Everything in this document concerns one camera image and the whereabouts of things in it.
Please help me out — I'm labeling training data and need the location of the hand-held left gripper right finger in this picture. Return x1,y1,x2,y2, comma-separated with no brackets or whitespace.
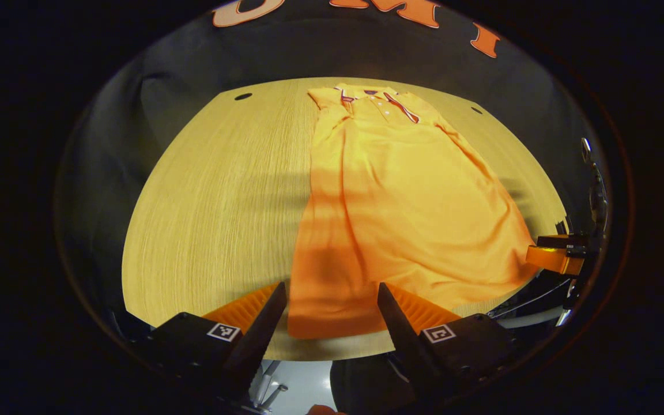
377,282,520,404

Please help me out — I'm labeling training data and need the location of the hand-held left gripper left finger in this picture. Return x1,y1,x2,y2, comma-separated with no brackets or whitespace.
133,281,288,413

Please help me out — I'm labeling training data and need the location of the orange T-shirt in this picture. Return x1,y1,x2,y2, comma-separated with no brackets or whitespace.
287,84,540,339

